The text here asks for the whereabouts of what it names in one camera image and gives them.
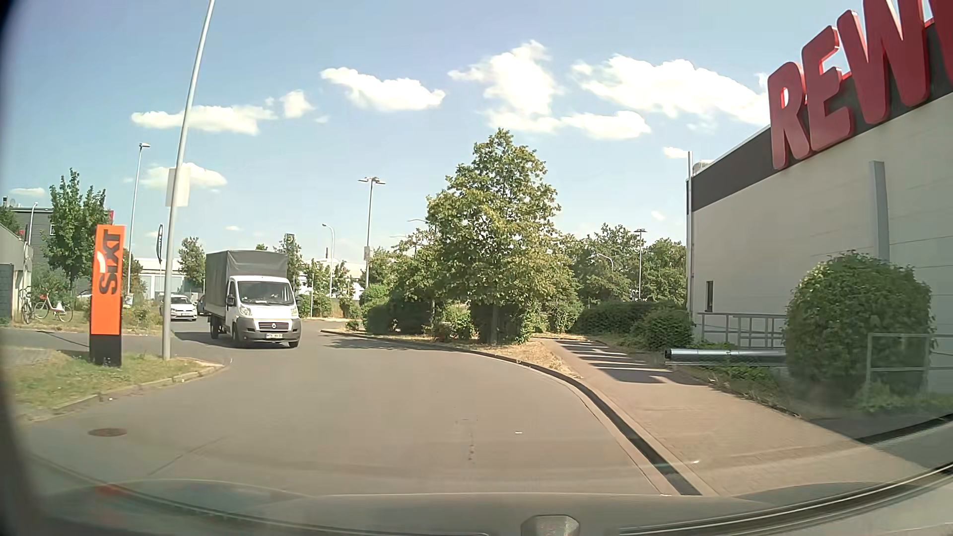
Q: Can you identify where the large green tree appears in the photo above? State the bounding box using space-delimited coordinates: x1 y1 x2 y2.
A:
426 128 576 345

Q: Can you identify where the dry grass verge strip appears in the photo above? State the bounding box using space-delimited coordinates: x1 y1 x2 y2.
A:
328 329 578 378

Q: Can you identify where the row of trees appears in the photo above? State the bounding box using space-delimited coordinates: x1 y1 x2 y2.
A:
566 223 687 305

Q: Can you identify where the low green hedge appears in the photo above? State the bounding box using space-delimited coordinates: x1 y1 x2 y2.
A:
573 299 695 351

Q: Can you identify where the grey asphalt road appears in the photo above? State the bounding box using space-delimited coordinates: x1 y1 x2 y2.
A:
0 319 682 498

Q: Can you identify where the white van with grey tarpaulin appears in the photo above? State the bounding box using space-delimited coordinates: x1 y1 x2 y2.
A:
204 250 302 349

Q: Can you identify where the car's own bonnet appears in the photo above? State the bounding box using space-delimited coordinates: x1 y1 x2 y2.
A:
30 460 953 536

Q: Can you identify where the grey metal barrier tube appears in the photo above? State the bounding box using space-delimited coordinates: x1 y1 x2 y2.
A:
665 348 787 364

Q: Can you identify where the grey metal railing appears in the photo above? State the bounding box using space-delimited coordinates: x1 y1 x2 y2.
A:
695 311 953 388

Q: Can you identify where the paved brick pavement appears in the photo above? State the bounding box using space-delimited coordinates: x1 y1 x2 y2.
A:
540 336 932 497

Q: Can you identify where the white car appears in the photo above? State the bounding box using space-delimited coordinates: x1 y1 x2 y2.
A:
158 295 199 322

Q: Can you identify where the low white building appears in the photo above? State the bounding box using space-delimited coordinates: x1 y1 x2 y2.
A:
134 258 196 300

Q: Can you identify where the large grey supermarket building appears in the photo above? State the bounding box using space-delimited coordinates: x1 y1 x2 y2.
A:
685 0 953 396

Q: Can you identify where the orange and black sign pillar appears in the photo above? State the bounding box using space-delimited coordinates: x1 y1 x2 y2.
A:
89 225 126 367

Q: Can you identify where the round trimmed bush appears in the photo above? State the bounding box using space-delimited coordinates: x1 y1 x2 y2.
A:
783 252 935 397

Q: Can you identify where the green tree by building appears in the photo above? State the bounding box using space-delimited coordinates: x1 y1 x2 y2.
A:
43 168 111 291

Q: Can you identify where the grass verge island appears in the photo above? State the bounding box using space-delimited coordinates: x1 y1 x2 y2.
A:
0 345 224 418

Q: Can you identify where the parked bicycle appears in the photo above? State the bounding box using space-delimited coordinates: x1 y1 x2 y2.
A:
33 293 74 323

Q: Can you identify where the lamp post with double head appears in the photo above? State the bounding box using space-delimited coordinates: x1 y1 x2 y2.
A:
358 176 387 290

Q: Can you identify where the lamp post behind hedge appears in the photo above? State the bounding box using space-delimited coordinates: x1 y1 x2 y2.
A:
633 228 647 302

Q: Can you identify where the tall grey lamp post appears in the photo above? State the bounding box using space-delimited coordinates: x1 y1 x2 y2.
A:
161 0 217 361

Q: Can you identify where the slim grey lamp post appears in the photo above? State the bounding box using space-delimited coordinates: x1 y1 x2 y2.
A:
127 143 151 297

